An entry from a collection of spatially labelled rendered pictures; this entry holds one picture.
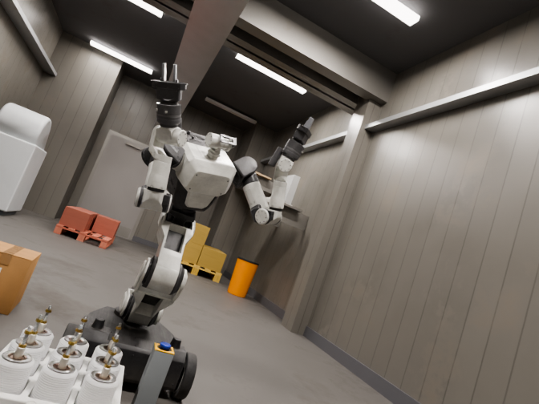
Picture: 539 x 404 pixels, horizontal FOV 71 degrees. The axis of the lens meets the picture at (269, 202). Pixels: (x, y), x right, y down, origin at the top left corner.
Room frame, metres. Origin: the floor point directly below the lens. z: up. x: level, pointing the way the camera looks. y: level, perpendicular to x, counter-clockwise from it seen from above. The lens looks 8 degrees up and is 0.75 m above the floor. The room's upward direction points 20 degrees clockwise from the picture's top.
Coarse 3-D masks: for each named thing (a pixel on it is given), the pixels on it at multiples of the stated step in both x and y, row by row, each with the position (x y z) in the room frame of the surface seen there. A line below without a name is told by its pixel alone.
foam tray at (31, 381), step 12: (48, 360) 1.34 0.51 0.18; (84, 360) 1.44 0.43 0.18; (36, 372) 1.24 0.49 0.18; (84, 372) 1.35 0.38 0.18; (120, 372) 1.45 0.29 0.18; (120, 384) 1.36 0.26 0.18; (0, 396) 1.06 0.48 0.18; (12, 396) 1.08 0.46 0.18; (24, 396) 1.10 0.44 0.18; (72, 396) 1.18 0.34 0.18; (120, 396) 1.28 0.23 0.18
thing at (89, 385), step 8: (88, 376) 1.17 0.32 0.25; (88, 384) 1.15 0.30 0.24; (96, 384) 1.15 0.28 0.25; (104, 384) 1.16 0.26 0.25; (112, 384) 1.18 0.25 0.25; (80, 392) 1.17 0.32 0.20; (88, 392) 1.15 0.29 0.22; (96, 392) 1.15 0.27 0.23; (104, 392) 1.16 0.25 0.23; (112, 392) 1.18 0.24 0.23; (80, 400) 1.15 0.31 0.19; (88, 400) 1.15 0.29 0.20; (96, 400) 1.15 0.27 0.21; (104, 400) 1.16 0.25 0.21
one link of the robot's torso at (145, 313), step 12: (144, 264) 1.68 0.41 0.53; (144, 288) 1.75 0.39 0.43; (180, 288) 1.72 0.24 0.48; (132, 300) 1.92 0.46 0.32; (144, 300) 1.87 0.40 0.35; (156, 300) 1.85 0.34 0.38; (168, 300) 1.77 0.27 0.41; (132, 312) 1.87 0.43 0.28; (144, 312) 1.89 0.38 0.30; (156, 312) 1.84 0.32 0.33; (144, 324) 1.96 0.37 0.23
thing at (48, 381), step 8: (48, 368) 1.13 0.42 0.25; (40, 376) 1.13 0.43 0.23; (48, 376) 1.11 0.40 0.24; (56, 376) 1.12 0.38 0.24; (64, 376) 1.13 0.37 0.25; (72, 376) 1.15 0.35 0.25; (40, 384) 1.12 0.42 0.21; (48, 384) 1.11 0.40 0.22; (56, 384) 1.12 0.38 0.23; (64, 384) 1.13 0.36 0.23; (72, 384) 1.16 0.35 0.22; (32, 392) 1.13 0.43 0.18; (40, 392) 1.12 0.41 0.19; (48, 392) 1.11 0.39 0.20; (56, 392) 1.12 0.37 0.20; (64, 392) 1.14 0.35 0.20; (48, 400) 1.12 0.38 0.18; (56, 400) 1.13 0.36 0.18; (64, 400) 1.15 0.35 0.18
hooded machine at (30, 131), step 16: (0, 112) 5.32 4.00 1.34; (16, 112) 5.40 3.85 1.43; (32, 112) 5.54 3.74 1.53; (0, 128) 5.31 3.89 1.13; (16, 128) 5.38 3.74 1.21; (32, 128) 5.45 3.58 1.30; (48, 128) 5.79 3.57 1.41; (0, 144) 5.30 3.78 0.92; (16, 144) 5.35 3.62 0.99; (32, 144) 5.41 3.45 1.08; (0, 160) 5.32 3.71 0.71; (16, 160) 5.38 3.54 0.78; (32, 160) 5.55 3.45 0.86; (0, 176) 5.35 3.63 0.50; (16, 176) 5.41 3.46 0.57; (32, 176) 5.93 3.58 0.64; (0, 192) 5.37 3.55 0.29; (16, 192) 5.49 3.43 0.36; (0, 208) 5.40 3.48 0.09; (16, 208) 5.86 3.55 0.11
